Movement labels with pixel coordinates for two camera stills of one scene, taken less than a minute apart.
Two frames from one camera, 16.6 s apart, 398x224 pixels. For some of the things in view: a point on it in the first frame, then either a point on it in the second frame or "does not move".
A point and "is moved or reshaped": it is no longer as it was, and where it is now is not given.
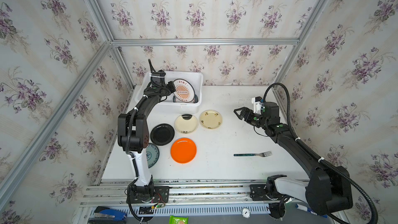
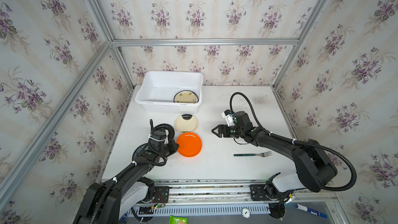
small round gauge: (246, 212) does not move
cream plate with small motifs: (210, 119) -> (185, 96)
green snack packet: (175, 220) does not move
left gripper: (169, 87) -> (169, 146)
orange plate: (183, 150) is moved or reshaped
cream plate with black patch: (186, 123) does not move
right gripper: (251, 116) -> (224, 130)
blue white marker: (307, 209) does not move
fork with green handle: (266, 154) does not move
